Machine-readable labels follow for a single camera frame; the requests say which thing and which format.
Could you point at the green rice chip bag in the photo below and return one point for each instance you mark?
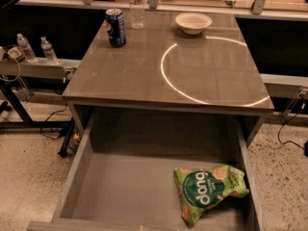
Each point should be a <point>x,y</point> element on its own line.
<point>202,189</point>

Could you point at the open grey top drawer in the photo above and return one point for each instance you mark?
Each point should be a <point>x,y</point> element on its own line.
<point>122,177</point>

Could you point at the grey cabinet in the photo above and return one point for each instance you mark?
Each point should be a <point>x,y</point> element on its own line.
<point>161,67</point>

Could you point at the blue soda can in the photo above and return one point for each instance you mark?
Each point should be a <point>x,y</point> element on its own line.
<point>115,27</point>

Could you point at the white paper bowl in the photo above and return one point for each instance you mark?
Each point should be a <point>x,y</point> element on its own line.
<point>193,23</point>

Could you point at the clear plastic water bottle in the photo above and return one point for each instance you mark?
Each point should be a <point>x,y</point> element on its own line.
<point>137,10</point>

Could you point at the grey side bench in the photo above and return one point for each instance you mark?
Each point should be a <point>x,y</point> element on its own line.
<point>44,76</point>

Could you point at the small water bottle right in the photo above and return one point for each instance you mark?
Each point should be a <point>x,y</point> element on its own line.
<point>48,51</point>

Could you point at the small water bottle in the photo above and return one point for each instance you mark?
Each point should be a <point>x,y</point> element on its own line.
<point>48,51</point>
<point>26,48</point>

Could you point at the small water bottle left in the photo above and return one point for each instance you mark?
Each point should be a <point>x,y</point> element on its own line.
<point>26,48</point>

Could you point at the back shelf rail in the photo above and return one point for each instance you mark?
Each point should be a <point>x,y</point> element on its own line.
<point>154,0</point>

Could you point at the small device with cable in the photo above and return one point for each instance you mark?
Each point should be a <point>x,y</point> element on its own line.
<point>10,54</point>

